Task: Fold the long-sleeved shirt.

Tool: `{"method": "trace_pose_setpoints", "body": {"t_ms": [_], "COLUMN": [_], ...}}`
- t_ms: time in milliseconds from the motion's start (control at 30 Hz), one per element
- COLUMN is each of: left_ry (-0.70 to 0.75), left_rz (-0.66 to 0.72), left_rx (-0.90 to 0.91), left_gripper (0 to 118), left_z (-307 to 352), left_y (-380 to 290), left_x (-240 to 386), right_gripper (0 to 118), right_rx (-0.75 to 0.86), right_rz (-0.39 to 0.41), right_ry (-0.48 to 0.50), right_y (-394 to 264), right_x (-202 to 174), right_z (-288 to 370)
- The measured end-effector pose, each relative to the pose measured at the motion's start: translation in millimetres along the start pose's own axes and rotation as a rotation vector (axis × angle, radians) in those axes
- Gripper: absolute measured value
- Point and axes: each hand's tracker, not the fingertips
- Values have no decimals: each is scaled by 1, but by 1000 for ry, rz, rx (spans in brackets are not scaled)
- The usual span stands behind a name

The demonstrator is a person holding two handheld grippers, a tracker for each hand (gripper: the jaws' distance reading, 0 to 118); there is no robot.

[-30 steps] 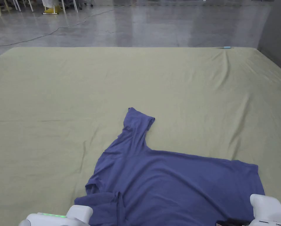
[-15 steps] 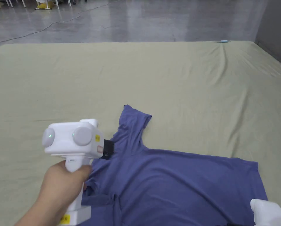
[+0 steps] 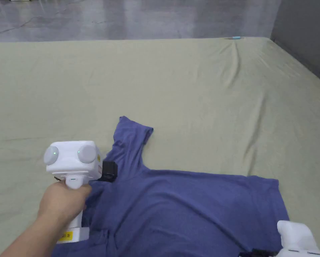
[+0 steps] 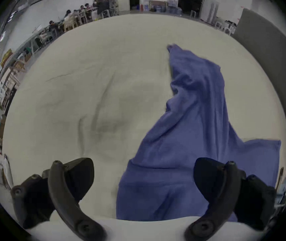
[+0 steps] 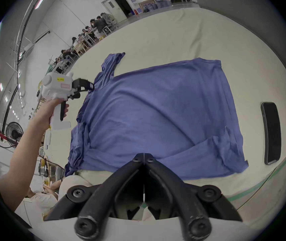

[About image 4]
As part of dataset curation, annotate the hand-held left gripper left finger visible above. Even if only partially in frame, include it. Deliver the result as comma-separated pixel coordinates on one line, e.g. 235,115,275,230
11,158,107,241

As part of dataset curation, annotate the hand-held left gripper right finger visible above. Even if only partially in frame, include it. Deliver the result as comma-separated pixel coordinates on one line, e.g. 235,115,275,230
185,158,277,241

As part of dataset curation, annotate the blue garment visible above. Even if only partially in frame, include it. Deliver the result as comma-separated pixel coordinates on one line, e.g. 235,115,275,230
116,44,282,222

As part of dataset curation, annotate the bed with beige sheet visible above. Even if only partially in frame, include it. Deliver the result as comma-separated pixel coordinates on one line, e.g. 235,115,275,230
2,13,286,221

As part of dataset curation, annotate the grey padded headboard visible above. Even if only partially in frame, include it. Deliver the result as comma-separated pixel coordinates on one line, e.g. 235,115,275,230
232,8,286,174

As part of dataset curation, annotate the row of tables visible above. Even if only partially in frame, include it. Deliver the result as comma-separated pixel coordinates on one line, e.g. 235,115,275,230
0,8,103,90

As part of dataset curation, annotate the group of people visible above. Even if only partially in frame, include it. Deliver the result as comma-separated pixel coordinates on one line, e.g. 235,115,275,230
39,0,119,38

